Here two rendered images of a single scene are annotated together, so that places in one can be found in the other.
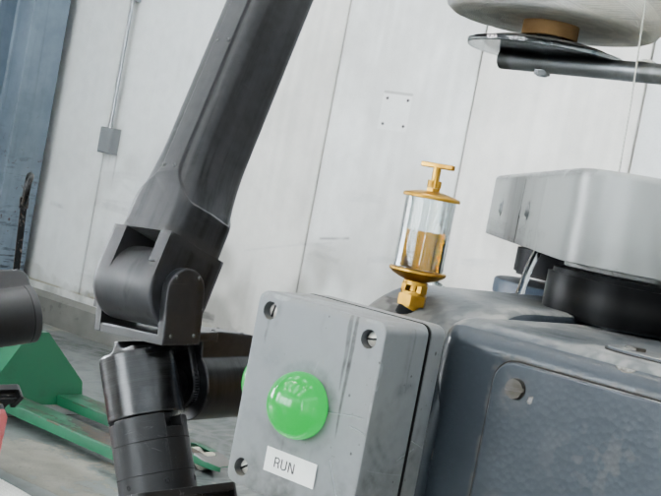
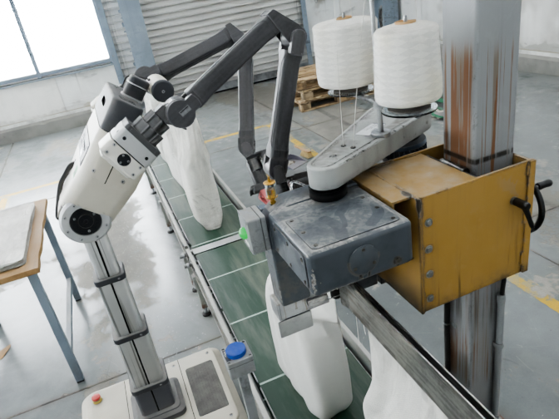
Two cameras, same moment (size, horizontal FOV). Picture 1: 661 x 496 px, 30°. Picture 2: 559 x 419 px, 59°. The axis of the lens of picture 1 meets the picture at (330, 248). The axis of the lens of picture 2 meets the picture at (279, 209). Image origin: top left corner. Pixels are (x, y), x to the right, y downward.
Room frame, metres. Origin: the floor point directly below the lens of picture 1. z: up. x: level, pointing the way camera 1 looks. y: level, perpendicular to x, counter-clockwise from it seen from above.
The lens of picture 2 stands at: (-0.27, -0.63, 1.84)
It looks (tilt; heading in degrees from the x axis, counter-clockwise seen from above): 26 degrees down; 33
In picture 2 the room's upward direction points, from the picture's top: 10 degrees counter-clockwise
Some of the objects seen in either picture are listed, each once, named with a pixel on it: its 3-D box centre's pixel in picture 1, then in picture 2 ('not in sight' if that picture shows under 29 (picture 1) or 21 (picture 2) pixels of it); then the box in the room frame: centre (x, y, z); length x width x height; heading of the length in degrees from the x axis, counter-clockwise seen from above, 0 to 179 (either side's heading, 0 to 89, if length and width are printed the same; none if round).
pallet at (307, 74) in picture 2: not in sight; (326, 72); (6.13, 2.38, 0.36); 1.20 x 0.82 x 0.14; 136
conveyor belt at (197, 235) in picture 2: not in sight; (188, 187); (2.46, 1.99, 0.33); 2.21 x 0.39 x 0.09; 50
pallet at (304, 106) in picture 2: not in sight; (328, 91); (6.16, 2.38, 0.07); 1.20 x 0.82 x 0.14; 138
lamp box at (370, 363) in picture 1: (334, 403); (254, 229); (0.56, -0.02, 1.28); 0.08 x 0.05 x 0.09; 50
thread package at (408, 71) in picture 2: not in sight; (407, 62); (0.77, -0.33, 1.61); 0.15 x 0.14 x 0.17; 50
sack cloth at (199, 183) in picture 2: not in sight; (195, 167); (2.00, 1.43, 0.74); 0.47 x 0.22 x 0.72; 48
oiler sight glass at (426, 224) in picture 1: (424, 234); (270, 189); (0.61, -0.04, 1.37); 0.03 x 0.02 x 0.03; 50
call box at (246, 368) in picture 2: not in sight; (238, 359); (0.57, 0.15, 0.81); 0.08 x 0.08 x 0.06; 50
